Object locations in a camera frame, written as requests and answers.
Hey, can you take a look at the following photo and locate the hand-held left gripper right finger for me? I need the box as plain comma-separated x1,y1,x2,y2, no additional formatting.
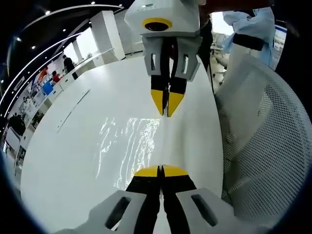
162,164,269,234

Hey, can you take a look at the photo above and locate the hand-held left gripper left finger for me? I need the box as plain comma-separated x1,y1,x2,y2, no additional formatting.
55,165,161,234

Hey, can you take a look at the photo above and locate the clear food packaging bag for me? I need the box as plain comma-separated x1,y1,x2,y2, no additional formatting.
95,116,171,191

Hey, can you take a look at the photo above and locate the grey office chair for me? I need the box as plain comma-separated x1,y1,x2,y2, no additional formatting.
211,33,230,85

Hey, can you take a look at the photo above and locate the person's light blue shirt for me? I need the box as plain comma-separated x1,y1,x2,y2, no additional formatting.
222,6,276,68

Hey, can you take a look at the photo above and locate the white mesh office chair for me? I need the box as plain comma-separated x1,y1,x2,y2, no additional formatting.
214,55,308,226

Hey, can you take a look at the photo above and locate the long white counter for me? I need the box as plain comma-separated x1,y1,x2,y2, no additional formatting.
4,47,115,156

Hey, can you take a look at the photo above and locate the blue container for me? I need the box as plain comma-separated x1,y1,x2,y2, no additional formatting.
42,81,55,96

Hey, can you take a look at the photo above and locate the black strap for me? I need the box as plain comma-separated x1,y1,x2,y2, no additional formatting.
233,33,266,52

